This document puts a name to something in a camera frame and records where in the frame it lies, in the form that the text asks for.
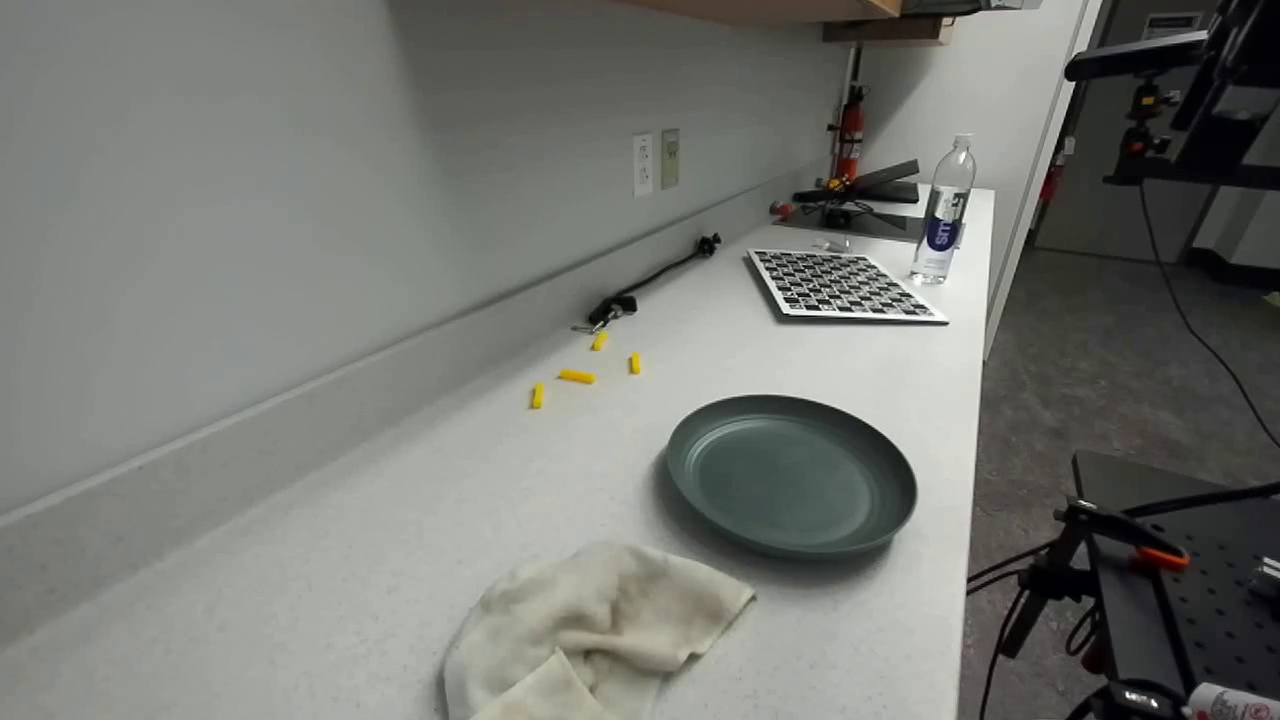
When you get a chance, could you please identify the cream white towel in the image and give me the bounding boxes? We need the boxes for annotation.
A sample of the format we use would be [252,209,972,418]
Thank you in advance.
[440,541,755,720]

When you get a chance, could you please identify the yellow piece far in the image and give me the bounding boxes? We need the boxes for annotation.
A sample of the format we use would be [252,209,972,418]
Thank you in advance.
[588,332,610,355]

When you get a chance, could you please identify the yellow piece middle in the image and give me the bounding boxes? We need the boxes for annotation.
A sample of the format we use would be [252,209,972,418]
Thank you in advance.
[557,369,594,387]

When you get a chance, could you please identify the dark green plate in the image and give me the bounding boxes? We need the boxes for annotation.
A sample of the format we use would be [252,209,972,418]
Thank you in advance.
[662,397,921,559]

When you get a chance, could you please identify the checkered calibration board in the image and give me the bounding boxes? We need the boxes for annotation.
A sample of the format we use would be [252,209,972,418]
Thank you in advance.
[746,247,944,325]

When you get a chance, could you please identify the black tools pile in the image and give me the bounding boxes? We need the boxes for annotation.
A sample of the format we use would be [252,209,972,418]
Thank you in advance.
[766,160,924,242]

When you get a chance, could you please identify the red black clamp tool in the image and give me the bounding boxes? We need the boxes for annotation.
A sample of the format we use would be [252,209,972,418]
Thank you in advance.
[826,48,862,186]

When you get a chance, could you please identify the clear plastic water bottle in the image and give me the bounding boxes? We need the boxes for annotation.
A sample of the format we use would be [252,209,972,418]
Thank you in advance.
[907,136,974,287]

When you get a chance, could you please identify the black optical breadboard table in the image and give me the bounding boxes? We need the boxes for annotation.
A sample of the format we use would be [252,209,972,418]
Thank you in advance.
[1070,452,1280,696]

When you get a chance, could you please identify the black equipment stand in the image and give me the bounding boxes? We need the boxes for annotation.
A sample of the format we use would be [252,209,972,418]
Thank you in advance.
[1062,0,1280,194]

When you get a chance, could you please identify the black cable on counter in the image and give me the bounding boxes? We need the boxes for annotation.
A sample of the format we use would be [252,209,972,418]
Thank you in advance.
[585,233,729,332]

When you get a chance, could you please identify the yellow piece nearest wall left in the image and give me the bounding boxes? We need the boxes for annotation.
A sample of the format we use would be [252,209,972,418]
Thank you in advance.
[528,385,546,414]

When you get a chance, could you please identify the wall power outlet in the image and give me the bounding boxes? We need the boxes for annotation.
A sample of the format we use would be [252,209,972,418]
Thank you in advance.
[629,130,685,195]

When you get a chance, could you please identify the orange handled tool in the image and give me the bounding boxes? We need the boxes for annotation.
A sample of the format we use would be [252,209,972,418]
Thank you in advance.
[1059,501,1193,572]

